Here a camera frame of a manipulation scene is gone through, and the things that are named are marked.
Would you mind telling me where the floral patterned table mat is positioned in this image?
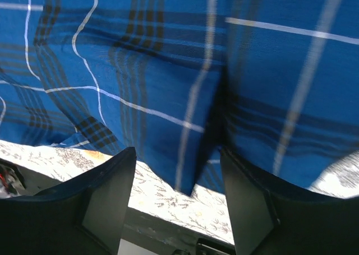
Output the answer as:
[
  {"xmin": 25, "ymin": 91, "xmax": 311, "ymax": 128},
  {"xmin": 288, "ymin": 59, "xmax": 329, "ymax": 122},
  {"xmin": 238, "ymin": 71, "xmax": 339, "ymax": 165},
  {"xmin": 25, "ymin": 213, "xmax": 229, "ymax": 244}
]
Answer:
[{"xmin": 1, "ymin": 141, "xmax": 358, "ymax": 244}]

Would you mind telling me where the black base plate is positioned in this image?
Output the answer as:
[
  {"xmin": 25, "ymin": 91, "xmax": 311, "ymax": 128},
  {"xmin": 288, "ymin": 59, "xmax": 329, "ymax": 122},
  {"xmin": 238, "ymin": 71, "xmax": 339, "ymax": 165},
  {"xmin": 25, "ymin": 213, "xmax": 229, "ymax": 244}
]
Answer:
[{"xmin": 1, "ymin": 159, "xmax": 235, "ymax": 254}]

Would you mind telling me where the blue plaid long sleeve shirt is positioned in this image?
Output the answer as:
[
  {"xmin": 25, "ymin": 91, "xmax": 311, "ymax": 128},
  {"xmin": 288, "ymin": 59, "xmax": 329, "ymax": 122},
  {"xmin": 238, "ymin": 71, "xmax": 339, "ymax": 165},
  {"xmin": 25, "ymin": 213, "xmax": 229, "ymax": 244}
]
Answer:
[{"xmin": 1, "ymin": 0, "xmax": 358, "ymax": 194}]

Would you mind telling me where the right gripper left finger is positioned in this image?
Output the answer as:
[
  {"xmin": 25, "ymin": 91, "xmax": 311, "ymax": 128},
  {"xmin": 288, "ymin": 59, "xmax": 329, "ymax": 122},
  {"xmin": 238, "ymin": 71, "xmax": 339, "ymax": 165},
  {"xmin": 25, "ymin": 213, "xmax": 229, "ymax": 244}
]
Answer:
[{"xmin": 1, "ymin": 147, "xmax": 136, "ymax": 254}]

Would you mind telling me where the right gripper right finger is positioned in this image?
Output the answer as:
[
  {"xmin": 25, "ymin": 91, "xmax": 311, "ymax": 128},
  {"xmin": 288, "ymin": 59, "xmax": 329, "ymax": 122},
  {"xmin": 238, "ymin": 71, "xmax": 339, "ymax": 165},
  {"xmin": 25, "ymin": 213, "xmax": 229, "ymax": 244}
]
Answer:
[{"xmin": 220, "ymin": 149, "xmax": 358, "ymax": 254}]

